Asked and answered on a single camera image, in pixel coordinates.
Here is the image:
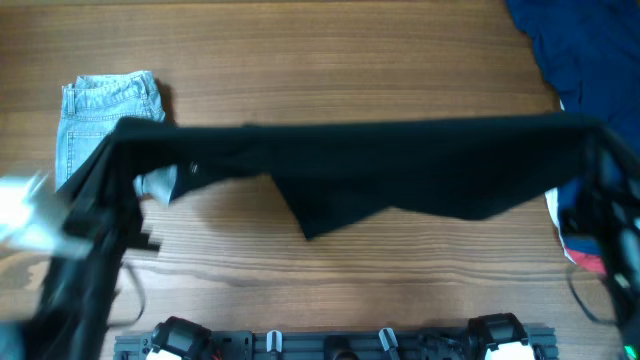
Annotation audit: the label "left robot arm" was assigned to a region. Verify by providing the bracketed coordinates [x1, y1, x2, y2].
[1, 173, 159, 359]

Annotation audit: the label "folded light blue jeans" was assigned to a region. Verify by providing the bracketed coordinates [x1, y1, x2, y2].
[55, 70, 174, 187]

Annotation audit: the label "black t-shirt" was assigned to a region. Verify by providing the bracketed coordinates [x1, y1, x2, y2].
[61, 113, 603, 238]

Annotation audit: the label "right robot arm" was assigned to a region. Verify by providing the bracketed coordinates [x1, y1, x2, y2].
[458, 117, 639, 353]

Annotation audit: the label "white garment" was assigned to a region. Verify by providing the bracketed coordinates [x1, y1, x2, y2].
[545, 188, 574, 263]

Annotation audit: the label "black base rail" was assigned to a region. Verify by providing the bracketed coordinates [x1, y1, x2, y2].
[113, 325, 560, 360]

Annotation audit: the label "red garment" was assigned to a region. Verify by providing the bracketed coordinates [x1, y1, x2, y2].
[566, 249, 606, 275]

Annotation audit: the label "dark blue garment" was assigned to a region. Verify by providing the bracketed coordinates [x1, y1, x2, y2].
[504, 0, 640, 256]

